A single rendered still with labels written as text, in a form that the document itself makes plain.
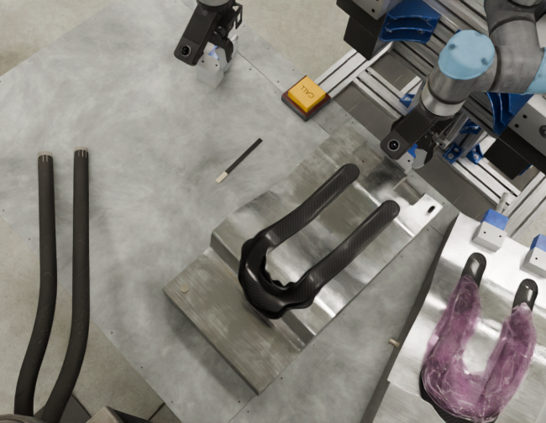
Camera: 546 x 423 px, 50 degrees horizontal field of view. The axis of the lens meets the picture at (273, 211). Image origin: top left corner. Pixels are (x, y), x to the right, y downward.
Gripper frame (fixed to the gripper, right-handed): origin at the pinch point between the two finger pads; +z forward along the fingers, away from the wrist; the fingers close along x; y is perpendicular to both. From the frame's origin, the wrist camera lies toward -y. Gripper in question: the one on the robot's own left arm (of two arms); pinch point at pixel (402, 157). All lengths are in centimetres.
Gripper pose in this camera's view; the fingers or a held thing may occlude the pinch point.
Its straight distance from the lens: 127.8
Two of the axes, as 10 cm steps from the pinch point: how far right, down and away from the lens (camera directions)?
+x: -7.0, -6.8, 2.2
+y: 7.2, -6.3, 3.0
